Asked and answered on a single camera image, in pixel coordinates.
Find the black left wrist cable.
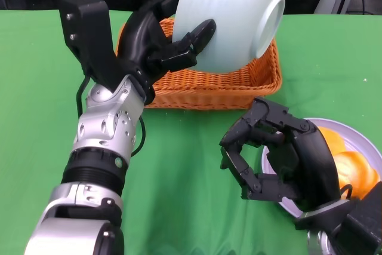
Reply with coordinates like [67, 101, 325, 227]
[76, 75, 147, 158]

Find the grey green bowl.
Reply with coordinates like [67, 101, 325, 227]
[174, 0, 286, 74]

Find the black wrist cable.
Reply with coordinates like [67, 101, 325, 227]
[76, 75, 147, 158]
[340, 183, 355, 201]

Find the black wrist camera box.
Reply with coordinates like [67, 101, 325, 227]
[58, 0, 127, 94]
[328, 180, 382, 255]

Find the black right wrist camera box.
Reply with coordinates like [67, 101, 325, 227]
[328, 180, 382, 255]

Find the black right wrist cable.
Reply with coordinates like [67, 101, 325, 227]
[340, 183, 355, 201]

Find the orange wicker basket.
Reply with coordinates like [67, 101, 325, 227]
[115, 17, 283, 111]

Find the orange white striped ring bread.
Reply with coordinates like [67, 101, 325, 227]
[333, 150, 381, 201]
[317, 126, 349, 155]

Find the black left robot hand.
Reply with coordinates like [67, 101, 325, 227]
[118, 0, 217, 85]

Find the green tablecloth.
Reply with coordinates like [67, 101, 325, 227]
[0, 9, 382, 255]

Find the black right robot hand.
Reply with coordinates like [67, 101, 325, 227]
[219, 97, 343, 213]

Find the lavender plate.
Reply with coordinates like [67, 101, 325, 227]
[261, 117, 382, 219]

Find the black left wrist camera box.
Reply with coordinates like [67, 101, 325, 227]
[58, 0, 127, 94]

